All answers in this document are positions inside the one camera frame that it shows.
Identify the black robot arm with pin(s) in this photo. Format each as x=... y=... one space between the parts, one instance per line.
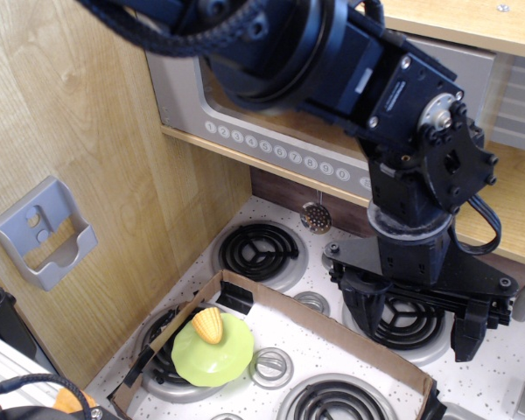
x=278 y=45

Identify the grey stove knob front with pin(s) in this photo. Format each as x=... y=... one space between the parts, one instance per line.
x=271 y=368

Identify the brown cardboard box tray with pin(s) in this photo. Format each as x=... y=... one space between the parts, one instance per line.
x=316 y=344

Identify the grey stove knob middle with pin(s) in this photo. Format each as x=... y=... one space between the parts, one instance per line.
x=314 y=301

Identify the front left stove burner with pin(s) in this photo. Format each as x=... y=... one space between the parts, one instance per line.
x=160 y=377

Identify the yellow toy corn piece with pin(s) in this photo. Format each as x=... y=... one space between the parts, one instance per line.
x=208 y=324

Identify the back right stove burner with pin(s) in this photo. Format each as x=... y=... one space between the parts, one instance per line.
x=419 y=333

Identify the orange object bottom left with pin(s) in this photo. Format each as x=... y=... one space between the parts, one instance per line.
x=67 y=402

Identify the front right stove burner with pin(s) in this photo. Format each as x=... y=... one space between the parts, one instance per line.
x=335 y=396

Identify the back left stove burner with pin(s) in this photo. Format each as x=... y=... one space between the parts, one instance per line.
x=262 y=251

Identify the green plastic plate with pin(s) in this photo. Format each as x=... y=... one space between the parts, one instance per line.
x=206 y=365

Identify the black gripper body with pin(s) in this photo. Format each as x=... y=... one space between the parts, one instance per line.
x=433 y=272

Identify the stove burner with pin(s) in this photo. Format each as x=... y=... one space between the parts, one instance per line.
x=335 y=396
x=419 y=333
x=160 y=377
x=262 y=251

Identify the grey wall phone holder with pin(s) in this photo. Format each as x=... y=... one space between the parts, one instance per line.
x=32 y=221

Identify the black device left edge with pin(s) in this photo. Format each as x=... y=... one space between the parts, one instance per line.
x=13 y=330

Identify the grey stove knob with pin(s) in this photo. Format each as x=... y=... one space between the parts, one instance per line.
x=271 y=368
x=314 y=301

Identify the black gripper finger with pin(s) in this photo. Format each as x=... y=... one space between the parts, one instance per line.
x=365 y=301
x=469 y=330

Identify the small metal strainer spoon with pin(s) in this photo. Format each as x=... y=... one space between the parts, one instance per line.
x=315 y=216

